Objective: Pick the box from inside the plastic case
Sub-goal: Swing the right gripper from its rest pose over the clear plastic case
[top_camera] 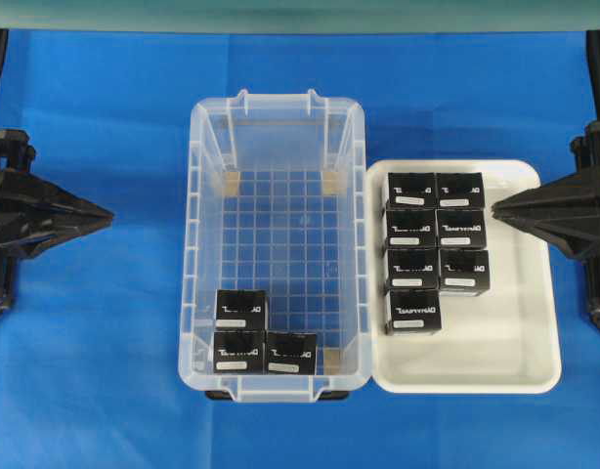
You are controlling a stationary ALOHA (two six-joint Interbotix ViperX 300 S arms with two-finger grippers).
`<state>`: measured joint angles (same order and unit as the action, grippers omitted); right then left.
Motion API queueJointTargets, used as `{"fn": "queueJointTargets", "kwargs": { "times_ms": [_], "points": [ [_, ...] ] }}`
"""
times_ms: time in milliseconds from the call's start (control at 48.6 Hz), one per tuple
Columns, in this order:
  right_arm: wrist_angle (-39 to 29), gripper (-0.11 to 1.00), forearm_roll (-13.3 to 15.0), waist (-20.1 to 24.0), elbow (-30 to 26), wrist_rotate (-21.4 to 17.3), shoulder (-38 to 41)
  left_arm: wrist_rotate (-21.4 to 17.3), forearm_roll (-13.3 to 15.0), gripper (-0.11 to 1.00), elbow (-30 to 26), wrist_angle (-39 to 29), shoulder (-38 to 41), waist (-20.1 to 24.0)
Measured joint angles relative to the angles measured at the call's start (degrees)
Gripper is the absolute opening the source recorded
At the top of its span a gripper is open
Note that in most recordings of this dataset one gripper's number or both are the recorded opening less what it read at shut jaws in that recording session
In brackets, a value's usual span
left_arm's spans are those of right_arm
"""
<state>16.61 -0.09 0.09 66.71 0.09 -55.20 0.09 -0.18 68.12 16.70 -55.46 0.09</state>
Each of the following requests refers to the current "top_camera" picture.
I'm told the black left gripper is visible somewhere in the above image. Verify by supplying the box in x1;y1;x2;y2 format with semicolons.
0;129;114;258

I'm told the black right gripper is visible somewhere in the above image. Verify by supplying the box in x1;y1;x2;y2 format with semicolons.
491;120;600;259

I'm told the black box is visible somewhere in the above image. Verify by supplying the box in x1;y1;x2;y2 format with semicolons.
265;331;317;375
214;289;269;330
213;330;266;374

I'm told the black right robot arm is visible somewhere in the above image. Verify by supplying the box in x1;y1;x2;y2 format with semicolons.
492;29;600;331

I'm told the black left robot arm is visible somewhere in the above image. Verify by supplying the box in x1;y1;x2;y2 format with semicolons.
0;129;114;316

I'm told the black box tray second-right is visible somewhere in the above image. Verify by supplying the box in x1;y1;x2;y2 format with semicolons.
436;209;487;250

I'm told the black box tray top-right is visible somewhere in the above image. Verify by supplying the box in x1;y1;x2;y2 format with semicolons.
436;172;486;209

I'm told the black box tray third-right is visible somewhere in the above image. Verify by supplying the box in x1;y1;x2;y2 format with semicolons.
439;249;491;296

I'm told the black box tray top-left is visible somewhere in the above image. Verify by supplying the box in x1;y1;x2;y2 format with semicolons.
385;172;437;209

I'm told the black box tray second-left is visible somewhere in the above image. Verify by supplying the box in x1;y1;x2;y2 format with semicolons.
382;209;437;249

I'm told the black box tray third-left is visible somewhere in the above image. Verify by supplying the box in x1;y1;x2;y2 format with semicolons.
384;249;440;290

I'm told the black box tray bottom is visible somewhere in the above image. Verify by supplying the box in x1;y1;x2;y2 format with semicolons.
385;290;442;335

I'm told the clear plastic storage case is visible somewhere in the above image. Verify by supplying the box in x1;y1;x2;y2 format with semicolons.
178;90;372;403

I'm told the white plastic tray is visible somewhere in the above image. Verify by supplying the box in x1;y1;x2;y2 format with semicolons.
364;159;562;394

